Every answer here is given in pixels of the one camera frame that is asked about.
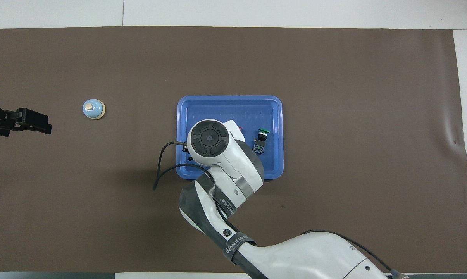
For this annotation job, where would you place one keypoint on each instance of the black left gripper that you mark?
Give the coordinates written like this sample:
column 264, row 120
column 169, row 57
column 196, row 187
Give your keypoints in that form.
column 8, row 120

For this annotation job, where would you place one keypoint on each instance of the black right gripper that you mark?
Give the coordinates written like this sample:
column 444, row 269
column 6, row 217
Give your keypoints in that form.
column 185, row 148

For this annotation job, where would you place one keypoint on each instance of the green push button switch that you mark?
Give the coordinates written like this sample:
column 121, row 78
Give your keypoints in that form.
column 260, row 141

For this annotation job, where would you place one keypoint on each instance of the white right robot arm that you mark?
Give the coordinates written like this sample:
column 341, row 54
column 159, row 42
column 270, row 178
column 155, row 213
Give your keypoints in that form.
column 314, row 259

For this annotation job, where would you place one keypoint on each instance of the blue plastic tray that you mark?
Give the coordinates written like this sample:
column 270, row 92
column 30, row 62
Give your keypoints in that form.
column 225, row 110

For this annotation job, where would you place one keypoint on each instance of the light blue call bell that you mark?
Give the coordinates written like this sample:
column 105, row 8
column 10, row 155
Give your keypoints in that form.
column 93, row 109

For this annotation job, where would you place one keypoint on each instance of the brown table mat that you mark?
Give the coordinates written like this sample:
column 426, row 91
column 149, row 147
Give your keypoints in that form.
column 101, row 213

